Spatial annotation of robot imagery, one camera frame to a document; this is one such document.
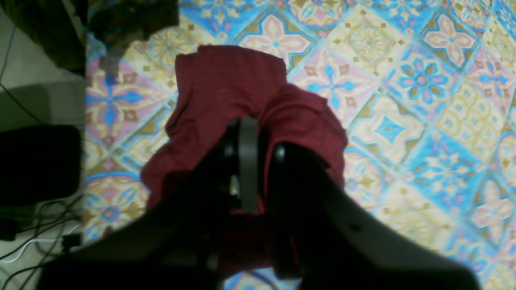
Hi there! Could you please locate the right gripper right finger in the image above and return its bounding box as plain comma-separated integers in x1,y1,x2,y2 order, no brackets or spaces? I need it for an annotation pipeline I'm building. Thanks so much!
267,143,480,290

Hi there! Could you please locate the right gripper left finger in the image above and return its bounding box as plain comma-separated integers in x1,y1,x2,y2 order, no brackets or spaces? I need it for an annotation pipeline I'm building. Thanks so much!
38,116,259,290

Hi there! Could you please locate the dark red t-shirt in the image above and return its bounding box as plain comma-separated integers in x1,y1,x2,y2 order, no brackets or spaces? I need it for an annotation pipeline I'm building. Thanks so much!
140,44,349,278

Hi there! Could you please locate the patterned tablecloth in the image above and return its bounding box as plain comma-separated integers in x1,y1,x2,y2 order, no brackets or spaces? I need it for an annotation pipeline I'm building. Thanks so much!
83,0,516,290

